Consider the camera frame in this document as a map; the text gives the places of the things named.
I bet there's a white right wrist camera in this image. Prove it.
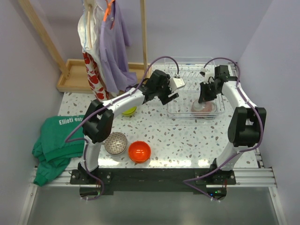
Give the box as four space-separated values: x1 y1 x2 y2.
200 67 214 84

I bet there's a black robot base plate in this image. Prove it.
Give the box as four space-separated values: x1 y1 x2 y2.
70 167 236 196

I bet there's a red floral white garment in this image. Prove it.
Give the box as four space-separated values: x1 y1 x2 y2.
77 2 110 101

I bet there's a wooden clothes hanger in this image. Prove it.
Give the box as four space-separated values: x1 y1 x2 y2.
83 0 96 49

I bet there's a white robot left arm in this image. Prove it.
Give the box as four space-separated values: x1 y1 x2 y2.
80 70 185 184

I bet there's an aluminium rail frame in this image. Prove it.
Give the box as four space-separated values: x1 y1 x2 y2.
17 62 288 225

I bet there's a wooden clothes rack stand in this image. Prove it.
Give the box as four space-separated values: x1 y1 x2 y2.
18 0 151 93

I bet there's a lilac purple shirt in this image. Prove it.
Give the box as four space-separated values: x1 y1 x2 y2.
99 1 137 93

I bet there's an orange clothes hanger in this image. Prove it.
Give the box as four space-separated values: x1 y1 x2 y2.
103 0 116 30

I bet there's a lower lime green bowl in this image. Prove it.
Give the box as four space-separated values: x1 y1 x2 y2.
122 110 136 117

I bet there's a pink white ceramic bowl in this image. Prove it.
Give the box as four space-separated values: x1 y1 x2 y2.
191 100 217 115

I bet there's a green sweatshirt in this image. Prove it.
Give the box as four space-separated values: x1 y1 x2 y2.
32 115 84 187

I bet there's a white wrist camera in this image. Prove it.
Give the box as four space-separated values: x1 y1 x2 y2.
200 67 214 84
169 77 186 91

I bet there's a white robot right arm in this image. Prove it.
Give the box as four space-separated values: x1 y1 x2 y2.
197 65 267 184

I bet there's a brown patterned ceramic bowl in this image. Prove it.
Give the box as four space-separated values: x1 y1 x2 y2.
104 132 128 155

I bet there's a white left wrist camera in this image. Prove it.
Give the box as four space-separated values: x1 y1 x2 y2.
169 77 186 91

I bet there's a white wire dish rack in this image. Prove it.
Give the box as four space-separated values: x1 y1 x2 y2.
165 57 225 120

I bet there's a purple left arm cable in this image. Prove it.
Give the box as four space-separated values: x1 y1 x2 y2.
65 56 180 200

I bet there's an upper lime green bowl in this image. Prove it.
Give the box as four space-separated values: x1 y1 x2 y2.
122 106 137 117

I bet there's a lime green bowl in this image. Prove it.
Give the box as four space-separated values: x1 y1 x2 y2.
122 106 137 117
122 110 136 117

